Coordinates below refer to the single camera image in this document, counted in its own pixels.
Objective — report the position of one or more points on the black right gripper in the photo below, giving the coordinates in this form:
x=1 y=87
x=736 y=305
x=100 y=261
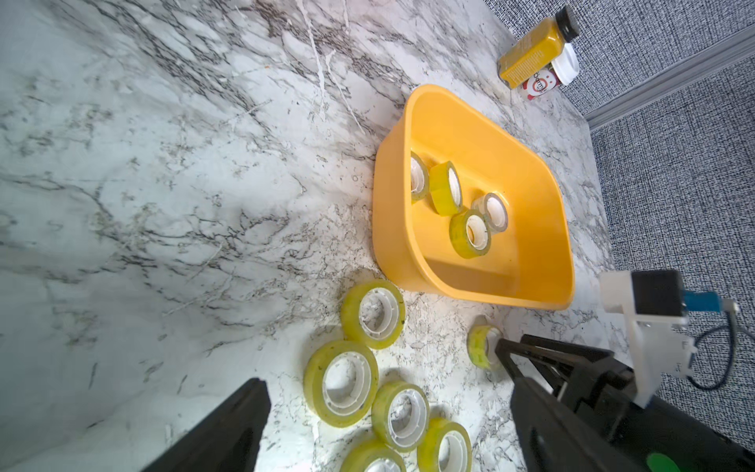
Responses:
x=599 y=390

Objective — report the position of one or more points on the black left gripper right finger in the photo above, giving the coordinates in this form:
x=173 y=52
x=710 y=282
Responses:
x=552 y=438

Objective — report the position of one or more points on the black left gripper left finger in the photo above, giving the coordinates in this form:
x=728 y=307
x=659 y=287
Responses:
x=228 y=439

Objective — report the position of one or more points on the pale clear tape roll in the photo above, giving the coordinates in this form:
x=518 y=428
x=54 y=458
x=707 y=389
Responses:
x=470 y=235

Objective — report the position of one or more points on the yellow plastic storage box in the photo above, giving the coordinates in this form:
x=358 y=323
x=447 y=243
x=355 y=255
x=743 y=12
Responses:
x=529 y=265

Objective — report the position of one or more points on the small white lidded jar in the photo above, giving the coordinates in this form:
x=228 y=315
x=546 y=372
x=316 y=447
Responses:
x=561 y=72

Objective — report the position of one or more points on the yellow juice bottle black cap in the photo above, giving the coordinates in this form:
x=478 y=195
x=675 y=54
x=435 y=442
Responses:
x=538 y=48

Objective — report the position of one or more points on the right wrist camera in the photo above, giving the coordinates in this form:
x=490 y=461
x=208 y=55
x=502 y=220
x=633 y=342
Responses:
x=655 y=306

